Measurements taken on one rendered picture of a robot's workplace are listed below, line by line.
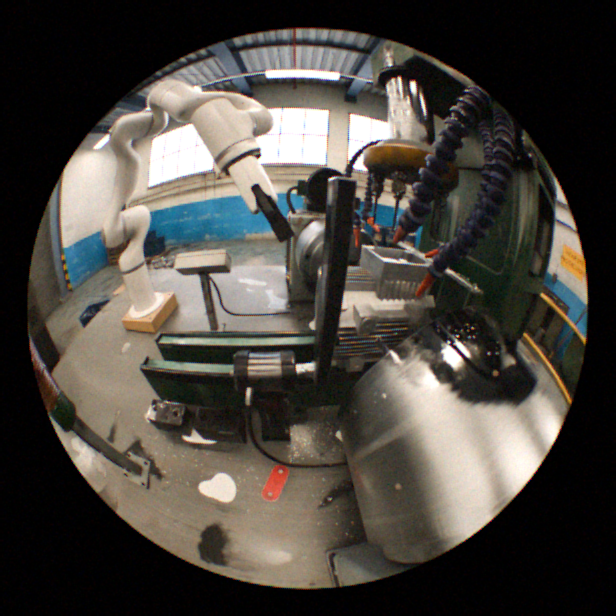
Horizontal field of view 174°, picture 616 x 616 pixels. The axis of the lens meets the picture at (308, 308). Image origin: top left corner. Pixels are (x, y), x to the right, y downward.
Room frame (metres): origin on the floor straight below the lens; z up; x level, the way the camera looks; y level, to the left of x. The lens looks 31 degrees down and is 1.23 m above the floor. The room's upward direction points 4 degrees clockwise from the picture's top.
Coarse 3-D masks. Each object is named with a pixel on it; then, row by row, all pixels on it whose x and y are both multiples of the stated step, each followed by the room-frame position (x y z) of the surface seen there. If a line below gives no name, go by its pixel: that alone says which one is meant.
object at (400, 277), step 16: (368, 256) 0.35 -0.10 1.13; (384, 256) 0.40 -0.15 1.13; (400, 256) 0.40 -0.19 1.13; (416, 256) 0.38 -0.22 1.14; (384, 272) 0.29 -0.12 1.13; (400, 272) 0.30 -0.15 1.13; (416, 272) 0.30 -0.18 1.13; (384, 288) 0.29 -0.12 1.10; (400, 288) 0.30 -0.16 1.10; (416, 288) 0.31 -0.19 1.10
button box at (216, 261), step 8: (184, 256) 0.50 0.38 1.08; (192, 256) 0.50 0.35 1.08; (200, 256) 0.50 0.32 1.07; (208, 256) 0.51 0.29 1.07; (216, 256) 0.51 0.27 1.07; (224, 256) 0.51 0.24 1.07; (176, 264) 0.48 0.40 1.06; (184, 264) 0.48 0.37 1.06; (192, 264) 0.48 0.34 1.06; (200, 264) 0.49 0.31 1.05; (208, 264) 0.49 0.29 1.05; (216, 264) 0.49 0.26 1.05; (224, 264) 0.50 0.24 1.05; (184, 272) 0.50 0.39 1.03; (192, 272) 0.51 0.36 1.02; (216, 272) 0.53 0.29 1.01; (224, 272) 0.54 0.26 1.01
